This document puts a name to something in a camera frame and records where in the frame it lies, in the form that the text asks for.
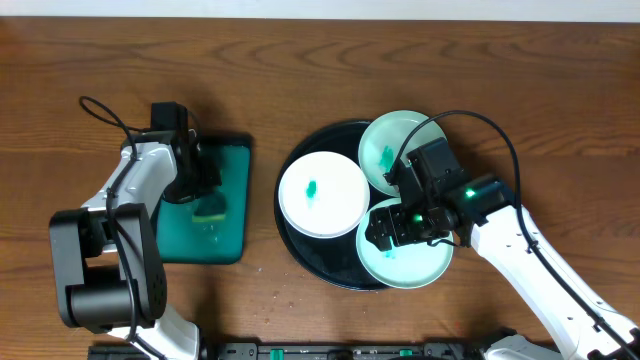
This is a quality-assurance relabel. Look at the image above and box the mint green plate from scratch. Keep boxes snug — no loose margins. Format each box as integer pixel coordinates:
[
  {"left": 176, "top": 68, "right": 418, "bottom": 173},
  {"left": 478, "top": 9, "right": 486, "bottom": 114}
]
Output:
[
  {"left": 358, "top": 110, "right": 428, "bottom": 197},
  {"left": 355, "top": 198, "right": 454, "bottom": 289}
]

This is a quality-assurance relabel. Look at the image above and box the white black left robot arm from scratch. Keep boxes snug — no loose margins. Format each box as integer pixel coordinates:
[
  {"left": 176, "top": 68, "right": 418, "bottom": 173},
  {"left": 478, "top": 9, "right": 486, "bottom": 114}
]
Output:
[{"left": 49, "top": 130, "right": 215, "bottom": 359}]

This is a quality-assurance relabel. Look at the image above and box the black round tray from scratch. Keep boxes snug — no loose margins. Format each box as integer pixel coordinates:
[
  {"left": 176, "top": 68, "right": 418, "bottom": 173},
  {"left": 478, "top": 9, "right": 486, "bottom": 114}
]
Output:
[{"left": 274, "top": 119, "right": 387, "bottom": 291}]

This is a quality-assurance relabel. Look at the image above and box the white plate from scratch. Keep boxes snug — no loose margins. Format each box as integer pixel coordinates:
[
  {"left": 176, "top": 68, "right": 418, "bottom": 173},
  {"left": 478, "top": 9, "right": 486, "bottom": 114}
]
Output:
[{"left": 276, "top": 151, "right": 370, "bottom": 239}]

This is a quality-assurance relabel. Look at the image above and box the green yellow sponge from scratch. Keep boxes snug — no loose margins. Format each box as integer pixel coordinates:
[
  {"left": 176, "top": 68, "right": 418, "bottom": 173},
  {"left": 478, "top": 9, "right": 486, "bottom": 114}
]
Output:
[{"left": 192, "top": 192, "right": 227, "bottom": 223}]

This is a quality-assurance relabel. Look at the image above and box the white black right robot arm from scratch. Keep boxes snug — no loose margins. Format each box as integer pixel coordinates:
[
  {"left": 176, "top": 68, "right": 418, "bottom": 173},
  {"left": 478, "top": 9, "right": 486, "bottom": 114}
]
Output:
[{"left": 364, "top": 175, "right": 639, "bottom": 359}]

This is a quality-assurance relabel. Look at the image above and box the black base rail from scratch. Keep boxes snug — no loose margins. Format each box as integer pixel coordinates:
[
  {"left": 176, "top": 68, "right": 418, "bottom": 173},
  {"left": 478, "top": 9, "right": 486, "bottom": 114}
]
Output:
[{"left": 87, "top": 341, "right": 481, "bottom": 360}]

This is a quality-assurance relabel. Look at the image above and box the black rectangular soapy water tray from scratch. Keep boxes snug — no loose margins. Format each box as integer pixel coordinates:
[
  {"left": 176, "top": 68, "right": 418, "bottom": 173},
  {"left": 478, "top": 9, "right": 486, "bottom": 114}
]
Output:
[{"left": 152, "top": 132, "right": 253, "bottom": 265}]

